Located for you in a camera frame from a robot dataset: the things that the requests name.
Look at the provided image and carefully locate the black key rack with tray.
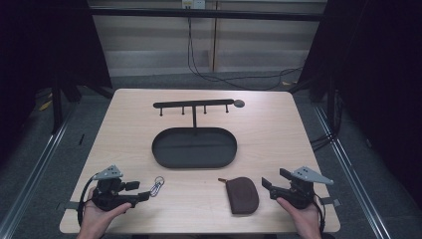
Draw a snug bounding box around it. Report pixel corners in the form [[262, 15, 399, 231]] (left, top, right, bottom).
[[151, 98, 246, 170]]

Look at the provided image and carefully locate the black floor cable bundle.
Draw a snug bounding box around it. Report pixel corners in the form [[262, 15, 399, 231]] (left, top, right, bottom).
[[309, 91, 344, 152]]

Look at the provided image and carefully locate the black metal stand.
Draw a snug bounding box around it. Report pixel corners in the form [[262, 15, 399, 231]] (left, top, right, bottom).
[[49, 78, 84, 135]]

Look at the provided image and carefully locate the white wall outlet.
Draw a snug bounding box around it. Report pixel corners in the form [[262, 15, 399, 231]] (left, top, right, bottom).
[[180, 0, 207, 10]]

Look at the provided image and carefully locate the metal floor rail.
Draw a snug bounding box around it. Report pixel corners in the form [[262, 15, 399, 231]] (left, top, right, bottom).
[[0, 103, 80, 239], [313, 105, 396, 239]]

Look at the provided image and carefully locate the silver carabiner keychain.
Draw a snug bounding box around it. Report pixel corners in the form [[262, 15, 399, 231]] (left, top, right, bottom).
[[148, 175, 166, 198]]

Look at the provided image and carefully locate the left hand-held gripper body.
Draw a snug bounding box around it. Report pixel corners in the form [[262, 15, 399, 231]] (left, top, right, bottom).
[[91, 164, 140, 213]]

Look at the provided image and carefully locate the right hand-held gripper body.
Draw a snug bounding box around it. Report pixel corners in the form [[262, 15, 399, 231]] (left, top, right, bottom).
[[269, 165, 334, 210]]

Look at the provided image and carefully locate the grey tape strip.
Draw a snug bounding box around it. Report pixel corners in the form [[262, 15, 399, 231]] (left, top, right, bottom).
[[64, 200, 83, 211], [319, 196, 342, 207]]

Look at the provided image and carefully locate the dark curtain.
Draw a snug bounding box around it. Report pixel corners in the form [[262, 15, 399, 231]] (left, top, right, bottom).
[[288, 0, 422, 208], [0, 0, 113, 167]]

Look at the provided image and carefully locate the black horizontal frame bar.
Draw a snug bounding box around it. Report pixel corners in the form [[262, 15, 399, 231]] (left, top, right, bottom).
[[89, 7, 323, 23]]

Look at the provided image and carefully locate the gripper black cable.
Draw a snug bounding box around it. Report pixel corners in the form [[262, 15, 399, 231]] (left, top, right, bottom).
[[77, 174, 100, 227], [312, 193, 327, 236]]

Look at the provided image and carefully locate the person's right hand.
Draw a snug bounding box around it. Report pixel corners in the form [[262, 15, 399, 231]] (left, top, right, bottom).
[[276, 196, 323, 239]]

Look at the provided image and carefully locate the brown zipper pouch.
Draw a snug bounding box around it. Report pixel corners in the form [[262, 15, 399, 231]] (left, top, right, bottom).
[[217, 176, 261, 216]]

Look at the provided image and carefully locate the person's left hand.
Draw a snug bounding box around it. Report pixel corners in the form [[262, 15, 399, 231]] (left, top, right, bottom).
[[76, 186, 133, 239]]

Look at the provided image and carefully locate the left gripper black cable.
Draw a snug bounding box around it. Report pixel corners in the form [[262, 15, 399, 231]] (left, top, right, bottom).
[[77, 174, 100, 227]]

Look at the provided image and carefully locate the black wall cable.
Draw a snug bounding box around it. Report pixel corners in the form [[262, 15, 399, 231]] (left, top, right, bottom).
[[186, 16, 304, 92]]

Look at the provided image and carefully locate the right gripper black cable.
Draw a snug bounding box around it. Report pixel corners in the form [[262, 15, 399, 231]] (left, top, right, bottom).
[[312, 193, 327, 236]]

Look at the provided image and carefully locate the yellow floor marker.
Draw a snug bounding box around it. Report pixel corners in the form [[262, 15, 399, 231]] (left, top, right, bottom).
[[38, 99, 54, 113]]

